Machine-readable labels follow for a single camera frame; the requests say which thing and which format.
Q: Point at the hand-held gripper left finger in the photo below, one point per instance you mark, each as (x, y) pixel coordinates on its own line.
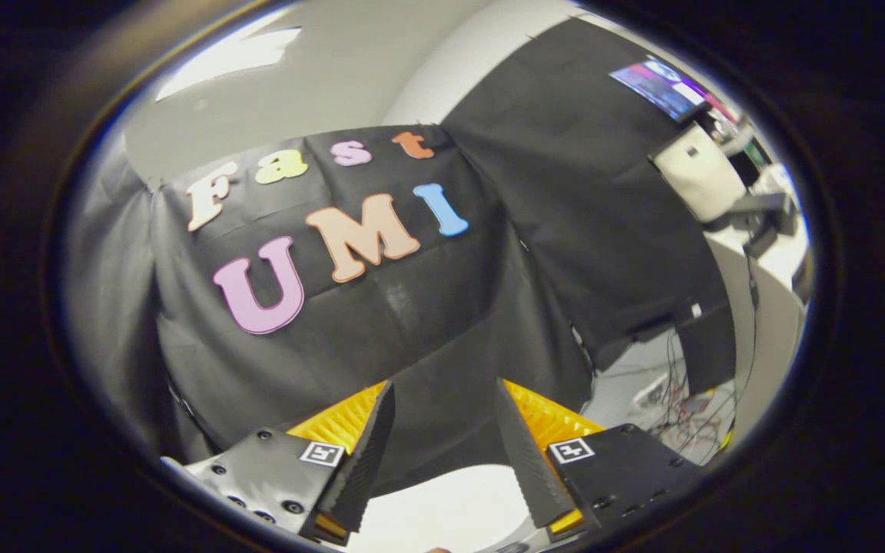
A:
(369, 453)

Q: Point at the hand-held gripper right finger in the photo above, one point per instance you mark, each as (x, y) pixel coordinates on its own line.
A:
(523, 453)

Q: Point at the black backdrop cloth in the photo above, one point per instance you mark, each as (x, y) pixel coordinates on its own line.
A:
(427, 307)

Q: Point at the white desk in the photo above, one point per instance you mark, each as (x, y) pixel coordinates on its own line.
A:
(773, 322)

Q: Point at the white computer case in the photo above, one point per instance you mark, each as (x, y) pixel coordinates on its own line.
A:
(700, 173)

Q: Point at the black desktop device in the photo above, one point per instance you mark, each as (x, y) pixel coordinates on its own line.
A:
(761, 215)

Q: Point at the computer monitor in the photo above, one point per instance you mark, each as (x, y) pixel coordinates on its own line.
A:
(661, 88)

